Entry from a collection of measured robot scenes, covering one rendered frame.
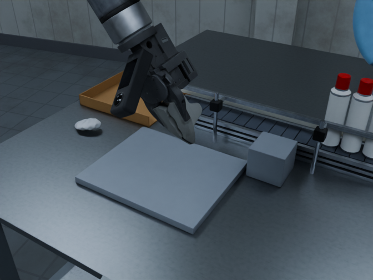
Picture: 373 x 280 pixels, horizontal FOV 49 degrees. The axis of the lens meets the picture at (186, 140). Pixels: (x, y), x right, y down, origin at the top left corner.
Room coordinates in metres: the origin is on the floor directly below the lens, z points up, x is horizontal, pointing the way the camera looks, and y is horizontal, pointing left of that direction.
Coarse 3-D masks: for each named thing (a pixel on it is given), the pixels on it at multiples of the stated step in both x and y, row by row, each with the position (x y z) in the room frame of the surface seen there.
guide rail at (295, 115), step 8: (184, 88) 1.15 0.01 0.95; (192, 88) 1.14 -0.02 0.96; (200, 88) 1.13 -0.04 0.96; (232, 96) 1.08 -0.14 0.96; (248, 104) 1.04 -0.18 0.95; (256, 104) 1.03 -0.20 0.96; (264, 104) 1.03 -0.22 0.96; (272, 112) 1.00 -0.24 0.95; (280, 112) 0.99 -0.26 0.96; (288, 112) 0.98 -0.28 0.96; (304, 120) 0.95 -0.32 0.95; (312, 120) 0.94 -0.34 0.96; (336, 128) 0.91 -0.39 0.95; (344, 128) 0.90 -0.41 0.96; (352, 128) 0.89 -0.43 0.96; (360, 136) 0.88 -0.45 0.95; (368, 136) 0.87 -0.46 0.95
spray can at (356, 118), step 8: (360, 80) 0.93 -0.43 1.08; (368, 80) 0.92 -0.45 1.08; (360, 88) 0.92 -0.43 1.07; (368, 88) 0.91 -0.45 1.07; (352, 96) 0.92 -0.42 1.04; (360, 96) 0.91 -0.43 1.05; (368, 96) 0.91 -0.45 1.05; (352, 104) 0.92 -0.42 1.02; (360, 104) 0.90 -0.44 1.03; (368, 104) 0.90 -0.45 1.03; (352, 112) 0.91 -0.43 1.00; (360, 112) 0.90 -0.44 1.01; (368, 112) 0.90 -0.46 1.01; (352, 120) 0.91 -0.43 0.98; (360, 120) 0.90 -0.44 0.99; (360, 128) 0.90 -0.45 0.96; (344, 136) 0.92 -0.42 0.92; (352, 136) 0.90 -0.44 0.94; (344, 144) 0.91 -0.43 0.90; (352, 144) 0.90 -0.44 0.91; (360, 144) 0.90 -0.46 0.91; (352, 152) 0.90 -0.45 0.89
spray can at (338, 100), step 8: (336, 80) 0.96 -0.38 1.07; (344, 80) 0.94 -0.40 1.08; (336, 88) 0.95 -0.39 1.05; (344, 88) 0.94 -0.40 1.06; (336, 96) 0.93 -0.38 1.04; (344, 96) 0.93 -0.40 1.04; (328, 104) 0.95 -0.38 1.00; (336, 104) 0.93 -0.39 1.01; (344, 104) 0.93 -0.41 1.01; (328, 112) 0.94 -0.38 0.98; (336, 112) 0.93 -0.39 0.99; (344, 112) 0.93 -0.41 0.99; (328, 120) 0.94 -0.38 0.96; (336, 120) 0.93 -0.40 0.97; (344, 120) 0.94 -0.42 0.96; (328, 128) 0.93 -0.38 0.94; (328, 136) 0.93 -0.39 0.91; (336, 136) 0.93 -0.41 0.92; (328, 144) 0.93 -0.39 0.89; (336, 144) 0.93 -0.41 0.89
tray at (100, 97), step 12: (120, 72) 1.47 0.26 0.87; (108, 84) 1.40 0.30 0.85; (84, 96) 1.26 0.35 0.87; (96, 96) 1.33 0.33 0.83; (108, 96) 1.33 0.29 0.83; (96, 108) 1.24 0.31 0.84; (108, 108) 1.21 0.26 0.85; (144, 108) 1.24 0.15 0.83; (132, 120) 1.15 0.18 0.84; (144, 120) 1.13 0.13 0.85; (156, 120) 1.16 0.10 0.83
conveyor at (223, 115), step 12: (204, 108) 1.16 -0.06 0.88; (228, 108) 1.15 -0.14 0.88; (228, 120) 1.08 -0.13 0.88; (240, 120) 1.08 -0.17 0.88; (252, 120) 1.08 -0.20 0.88; (264, 120) 1.08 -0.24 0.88; (276, 132) 1.01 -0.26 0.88; (288, 132) 1.01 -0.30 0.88; (300, 132) 1.01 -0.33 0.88; (312, 132) 1.01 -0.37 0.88; (312, 144) 0.94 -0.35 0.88; (348, 156) 0.89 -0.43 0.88; (360, 156) 0.89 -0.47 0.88
